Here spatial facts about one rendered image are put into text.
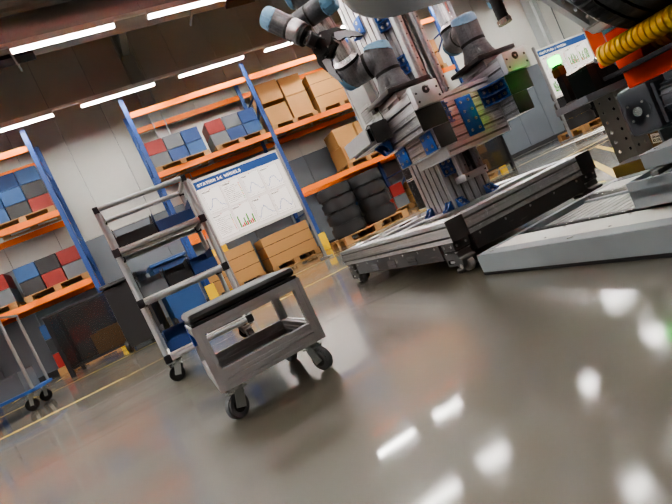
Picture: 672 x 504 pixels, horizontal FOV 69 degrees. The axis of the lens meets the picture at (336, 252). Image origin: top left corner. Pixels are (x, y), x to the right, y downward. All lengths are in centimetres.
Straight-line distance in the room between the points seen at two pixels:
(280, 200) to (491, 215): 574
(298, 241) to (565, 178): 909
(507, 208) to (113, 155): 1093
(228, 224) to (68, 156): 587
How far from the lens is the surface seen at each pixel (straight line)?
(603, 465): 71
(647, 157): 155
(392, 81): 221
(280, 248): 1097
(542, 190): 232
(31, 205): 1123
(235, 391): 150
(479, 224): 206
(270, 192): 761
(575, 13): 162
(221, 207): 745
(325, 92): 1227
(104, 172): 1231
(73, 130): 1265
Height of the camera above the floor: 39
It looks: 3 degrees down
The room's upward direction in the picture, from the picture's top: 25 degrees counter-clockwise
